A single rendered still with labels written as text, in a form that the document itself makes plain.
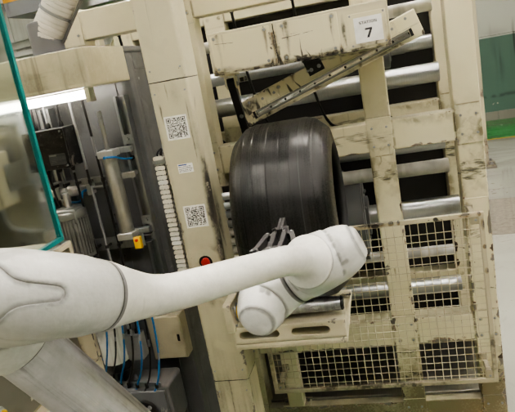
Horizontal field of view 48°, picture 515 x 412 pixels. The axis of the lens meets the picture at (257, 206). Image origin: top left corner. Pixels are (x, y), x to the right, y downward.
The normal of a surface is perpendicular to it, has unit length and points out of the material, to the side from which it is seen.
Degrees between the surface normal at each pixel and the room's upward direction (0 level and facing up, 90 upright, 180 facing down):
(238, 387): 90
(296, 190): 66
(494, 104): 90
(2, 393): 90
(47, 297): 84
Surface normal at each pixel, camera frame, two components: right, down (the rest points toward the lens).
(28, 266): 0.50, -0.68
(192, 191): -0.18, 0.26
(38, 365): 0.60, 0.29
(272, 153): -0.25, -0.56
